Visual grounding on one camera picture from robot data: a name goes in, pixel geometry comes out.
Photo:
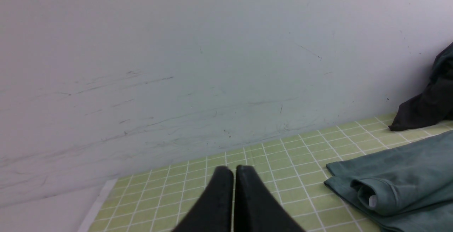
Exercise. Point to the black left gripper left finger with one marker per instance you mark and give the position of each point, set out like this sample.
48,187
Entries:
212,212

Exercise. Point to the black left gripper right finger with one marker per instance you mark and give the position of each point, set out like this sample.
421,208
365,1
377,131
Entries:
256,209

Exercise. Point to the green long-sleeved shirt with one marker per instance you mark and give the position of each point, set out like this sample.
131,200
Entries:
402,189

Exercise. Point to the green checkered tablecloth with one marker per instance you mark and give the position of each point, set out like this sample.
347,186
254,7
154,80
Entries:
292,168

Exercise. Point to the dark brown garment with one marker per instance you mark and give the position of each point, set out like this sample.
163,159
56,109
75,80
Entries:
433,105

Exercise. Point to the dark grey sweatshirt pile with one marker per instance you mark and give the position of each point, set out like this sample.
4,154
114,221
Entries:
444,69

